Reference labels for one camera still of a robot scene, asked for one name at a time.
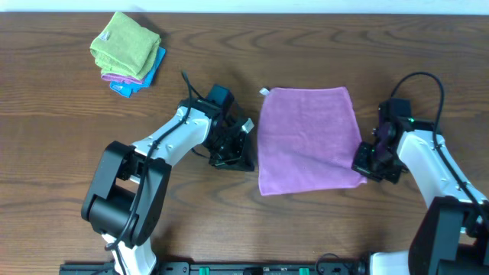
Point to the purple microfibre cloth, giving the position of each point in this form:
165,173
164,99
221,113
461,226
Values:
306,141

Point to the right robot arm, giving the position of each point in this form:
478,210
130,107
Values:
453,235

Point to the purple folded cloth in stack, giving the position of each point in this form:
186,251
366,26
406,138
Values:
111,77

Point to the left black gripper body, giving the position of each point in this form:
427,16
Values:
228,150

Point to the green folded cloth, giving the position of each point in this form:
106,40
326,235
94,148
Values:
125,48

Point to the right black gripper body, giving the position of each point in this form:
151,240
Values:
376,163

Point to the blue folded cloth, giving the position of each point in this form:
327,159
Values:
127,90

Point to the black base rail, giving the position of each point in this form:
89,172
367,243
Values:
329,267

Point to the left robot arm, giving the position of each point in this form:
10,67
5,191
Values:
127,192

